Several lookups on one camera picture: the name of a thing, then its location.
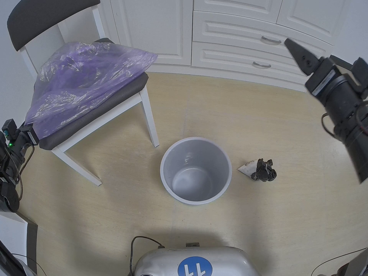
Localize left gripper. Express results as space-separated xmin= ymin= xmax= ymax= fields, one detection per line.
xmin=13 ymin=124 xmax=39 ymax=158

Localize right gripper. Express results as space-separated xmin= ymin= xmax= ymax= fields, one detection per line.
xmin=284 ymin=38 xmax=363 ymax=125

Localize purple plastic bag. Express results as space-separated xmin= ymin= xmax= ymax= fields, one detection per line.
xmin=24 ymin=40 xmax=159 ymax=140

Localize black plastic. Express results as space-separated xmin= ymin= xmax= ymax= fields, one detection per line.
xmin=251 ymin=158 xmax=278 ymax=182

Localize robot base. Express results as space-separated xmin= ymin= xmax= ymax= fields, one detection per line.
xmin=135 ymin=243 xmax=259 ymax=276

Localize white trash bin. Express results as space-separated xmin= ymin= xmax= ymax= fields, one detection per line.
xmin=160 ymin=137 xmax=233 ymax=206

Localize white wardrobe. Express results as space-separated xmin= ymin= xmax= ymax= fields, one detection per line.
xmin=99 ymin=0 xmax=354 ymax=93

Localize white chair grey cushions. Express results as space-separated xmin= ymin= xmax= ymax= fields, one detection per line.
xmin=7 ymin=0 xmax=160 ymax=187

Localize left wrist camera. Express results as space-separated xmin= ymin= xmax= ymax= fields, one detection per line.
xmin=2 ymin=119 xmax=21 ymax=140

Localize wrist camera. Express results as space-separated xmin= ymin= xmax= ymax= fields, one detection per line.
xmin=2 ymin=119 xmax=21 ymax=140
xmin=330 ymin=55 xmax=368 ymax=100

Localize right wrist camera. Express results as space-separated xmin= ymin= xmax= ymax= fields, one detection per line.
xmin=330 ymin=55 xmax=368 ymax=100

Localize black cable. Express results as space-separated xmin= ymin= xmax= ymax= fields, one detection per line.
xmin=130 ymin=236 xmax=165 ymax=276
xmin=312 ymin=247 xmax=368 ymax=276
xmin=11 ymin=253 xmax=46 ymax=276

